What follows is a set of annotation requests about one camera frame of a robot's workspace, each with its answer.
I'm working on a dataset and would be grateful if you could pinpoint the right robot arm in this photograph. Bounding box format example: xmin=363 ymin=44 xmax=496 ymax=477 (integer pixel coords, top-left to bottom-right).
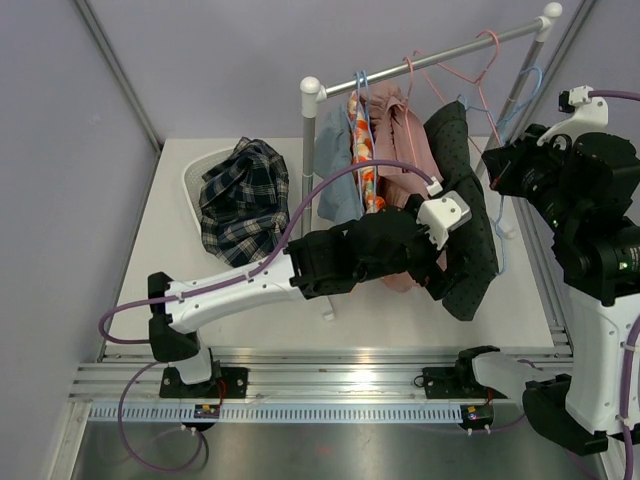
xmin=453 ymin=124 xmax=639 ymax=456

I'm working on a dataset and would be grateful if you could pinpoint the white and silver clothes rack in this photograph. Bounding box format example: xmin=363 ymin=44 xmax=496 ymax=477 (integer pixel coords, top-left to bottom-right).
xmin=292 ymin=2 xmax=564 ymax=322

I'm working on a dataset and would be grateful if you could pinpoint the white perforated plastic basket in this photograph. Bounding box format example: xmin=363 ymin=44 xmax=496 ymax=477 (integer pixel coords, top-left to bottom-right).
xmin=181 ymin=148 xmax=233 ymax=236

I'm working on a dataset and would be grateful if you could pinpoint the pink wire hanger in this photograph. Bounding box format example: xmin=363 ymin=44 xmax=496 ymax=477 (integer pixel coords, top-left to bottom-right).
xmin=413 ymin=30 xmax=501 ymax=134
xmin=403 ymin=55 xmax=441 ymax=166

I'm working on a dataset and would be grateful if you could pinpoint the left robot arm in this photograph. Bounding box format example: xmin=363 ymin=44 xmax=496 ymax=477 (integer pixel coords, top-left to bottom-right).
xmin=148 ymin=193 xmax=471 ymax=399

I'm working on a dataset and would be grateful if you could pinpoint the light blue denim skirt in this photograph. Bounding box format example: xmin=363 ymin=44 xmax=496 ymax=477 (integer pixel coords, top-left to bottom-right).
xmin=314 ymin=105 xmax=364 ymax=225

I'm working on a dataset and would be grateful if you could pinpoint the navy plaid skirt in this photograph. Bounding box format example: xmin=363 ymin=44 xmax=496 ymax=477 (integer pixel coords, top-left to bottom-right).
xmin=199 ymin=137 xmax=290 ymax=267

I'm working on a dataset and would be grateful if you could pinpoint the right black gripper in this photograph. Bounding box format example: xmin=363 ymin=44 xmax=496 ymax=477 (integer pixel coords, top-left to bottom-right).
xmin=485 ymin=125 xmax=581 ymax=236

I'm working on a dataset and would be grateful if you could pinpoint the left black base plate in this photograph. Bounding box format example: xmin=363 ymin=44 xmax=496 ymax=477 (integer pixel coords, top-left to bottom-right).
xmin=159 ymin=367 xmax=249 ymax=400

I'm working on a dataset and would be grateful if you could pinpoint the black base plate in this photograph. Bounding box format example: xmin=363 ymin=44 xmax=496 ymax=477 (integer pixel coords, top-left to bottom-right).
xmin=159 ymin=367 xmax=249 ymax=400
xmin=414 ymin=367 xmax=506 ymax=401

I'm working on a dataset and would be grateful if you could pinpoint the orange floral skirt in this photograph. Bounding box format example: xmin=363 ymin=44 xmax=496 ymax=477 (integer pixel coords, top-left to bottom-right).
xmin=347 ymin=93 xmax=386 ymax=211

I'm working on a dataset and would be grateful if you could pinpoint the aluminium mounting rail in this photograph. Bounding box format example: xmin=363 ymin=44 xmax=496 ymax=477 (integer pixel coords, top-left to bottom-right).
xmin=67 ymin=344 xmax=571 ymax=401

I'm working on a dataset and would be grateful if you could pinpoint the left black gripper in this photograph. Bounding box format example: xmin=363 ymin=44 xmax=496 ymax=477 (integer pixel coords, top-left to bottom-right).
xmin=357 ymin=194 xmax=470 ymax=297

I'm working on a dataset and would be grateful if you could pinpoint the dark grey dotted skirt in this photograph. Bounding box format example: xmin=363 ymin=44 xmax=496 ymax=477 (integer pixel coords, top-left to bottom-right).
xmin=424 ymin=101 xmax=498 ymax=322

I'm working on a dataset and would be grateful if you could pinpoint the pink pleated skirt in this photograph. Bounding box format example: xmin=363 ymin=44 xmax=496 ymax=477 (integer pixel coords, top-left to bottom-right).
xmin=367 ymin=82 xmax=444 ymax=295

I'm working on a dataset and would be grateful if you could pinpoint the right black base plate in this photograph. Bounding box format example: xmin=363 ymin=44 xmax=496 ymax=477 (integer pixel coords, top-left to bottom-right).
xmin=414 ymin=367 xmax=506 ymax=401

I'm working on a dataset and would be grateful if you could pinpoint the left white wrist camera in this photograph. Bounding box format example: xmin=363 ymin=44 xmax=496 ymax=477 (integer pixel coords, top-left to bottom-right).
xmin=416 ymin=190 xmax=472 ymax=251

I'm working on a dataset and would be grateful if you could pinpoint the white slotted cable duct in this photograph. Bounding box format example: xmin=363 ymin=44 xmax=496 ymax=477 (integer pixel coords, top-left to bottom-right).
xmin=88 ymin=402 xmax=462 ymax=424

